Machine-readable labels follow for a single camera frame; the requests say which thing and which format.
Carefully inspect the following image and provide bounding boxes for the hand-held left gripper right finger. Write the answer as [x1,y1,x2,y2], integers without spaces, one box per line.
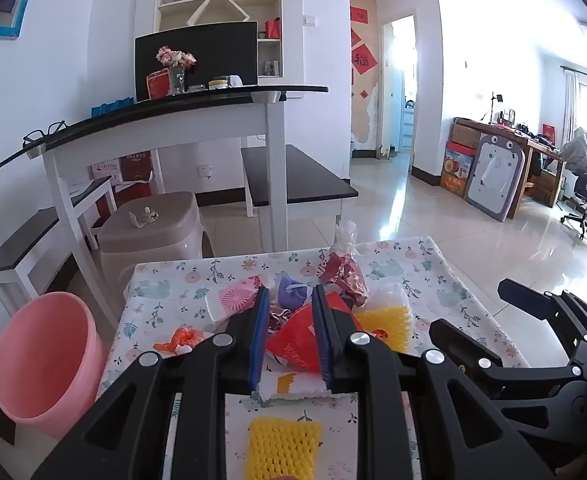
[311,284,557,480]

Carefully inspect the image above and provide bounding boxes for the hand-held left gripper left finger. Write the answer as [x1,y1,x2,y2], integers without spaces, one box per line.
[31,285,272,480]

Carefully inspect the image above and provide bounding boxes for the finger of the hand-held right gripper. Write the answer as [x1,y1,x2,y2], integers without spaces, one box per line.
[497,278,587,361]
[428,318,587,403]

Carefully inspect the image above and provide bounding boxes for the pink white patterned wrapper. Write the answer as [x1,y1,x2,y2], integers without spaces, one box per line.
[206,276,267,327]

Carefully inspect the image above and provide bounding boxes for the white paper wrapper yellow patch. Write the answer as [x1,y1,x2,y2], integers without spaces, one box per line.
[258,367,359,402]

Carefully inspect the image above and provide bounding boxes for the purple cloth pouch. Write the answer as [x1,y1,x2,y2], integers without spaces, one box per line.
[276,272,319,312]

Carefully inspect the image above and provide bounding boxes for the yellow foam fruit net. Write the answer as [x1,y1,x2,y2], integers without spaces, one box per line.
[356,305,415,357]
[248,416,323,480]

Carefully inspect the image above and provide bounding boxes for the red foil wrapper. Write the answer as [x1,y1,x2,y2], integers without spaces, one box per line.
[317,252,370,312]

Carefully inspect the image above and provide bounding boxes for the orange plastic wrapper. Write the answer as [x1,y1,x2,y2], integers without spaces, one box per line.
[154,326,214,357]

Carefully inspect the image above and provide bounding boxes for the pink plastic bucket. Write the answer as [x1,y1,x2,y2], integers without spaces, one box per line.
[0,291,110,433]

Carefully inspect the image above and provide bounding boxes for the floral tablecloth table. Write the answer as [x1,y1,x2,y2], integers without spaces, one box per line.
[96,236,531,480]

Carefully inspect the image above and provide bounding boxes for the grey folding panel with eyes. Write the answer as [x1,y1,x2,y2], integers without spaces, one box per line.
[466,132,527,224]

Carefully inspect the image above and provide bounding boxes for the beige plastic stool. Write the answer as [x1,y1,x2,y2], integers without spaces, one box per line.
[97,191,214,292]

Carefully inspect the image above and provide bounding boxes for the colourful printed carton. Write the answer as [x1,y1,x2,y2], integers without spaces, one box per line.
[441,142,475,199]

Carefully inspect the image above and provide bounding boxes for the grey plastic cover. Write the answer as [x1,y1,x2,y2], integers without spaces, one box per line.
[561,127,587,181]

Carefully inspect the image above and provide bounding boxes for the white bench dark top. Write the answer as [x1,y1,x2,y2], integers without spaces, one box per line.
[66,176,118,252]
[241,144,359,232]
[0,205,99,313]

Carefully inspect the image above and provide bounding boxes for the brown cardboard box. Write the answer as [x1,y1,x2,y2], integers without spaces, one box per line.
[451,122,482,150]

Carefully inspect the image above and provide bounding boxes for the wooden desk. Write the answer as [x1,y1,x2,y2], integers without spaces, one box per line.
[453,117,569,221]

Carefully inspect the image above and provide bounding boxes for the white curtain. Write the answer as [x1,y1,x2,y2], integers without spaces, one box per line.
[563,67,582,147]

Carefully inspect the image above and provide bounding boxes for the dark red carton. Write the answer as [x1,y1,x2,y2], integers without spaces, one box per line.
[121,151,158,184]

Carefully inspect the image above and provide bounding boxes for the white red printed carton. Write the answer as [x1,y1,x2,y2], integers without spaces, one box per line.
[92,160,124,187]

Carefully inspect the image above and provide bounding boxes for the glass panel door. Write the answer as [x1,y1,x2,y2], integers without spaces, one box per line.
[391,60,417,152]

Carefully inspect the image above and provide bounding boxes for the white table with glass top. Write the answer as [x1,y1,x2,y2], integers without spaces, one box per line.
[0,85,330,331]

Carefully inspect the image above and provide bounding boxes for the red box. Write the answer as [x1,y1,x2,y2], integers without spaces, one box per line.
[146,69,173,100]

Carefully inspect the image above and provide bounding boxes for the blue bag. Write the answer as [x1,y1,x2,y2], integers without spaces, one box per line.
[92,99,136,117]

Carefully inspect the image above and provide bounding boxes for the glass vase with flowers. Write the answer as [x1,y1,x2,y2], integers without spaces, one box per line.
[156,46,198,96]

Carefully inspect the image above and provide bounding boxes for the large red diamond paper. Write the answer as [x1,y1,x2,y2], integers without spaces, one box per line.
[352,44,379,76]

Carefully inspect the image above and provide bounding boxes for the black monitor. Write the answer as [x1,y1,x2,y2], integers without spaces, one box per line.
[134,21,259,103]

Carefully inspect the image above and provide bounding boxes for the black eyeglasses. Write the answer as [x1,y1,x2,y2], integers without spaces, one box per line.
[22,120,69,144]

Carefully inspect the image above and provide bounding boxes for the white wall shelf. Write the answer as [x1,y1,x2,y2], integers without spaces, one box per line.
[151,0,284,82]

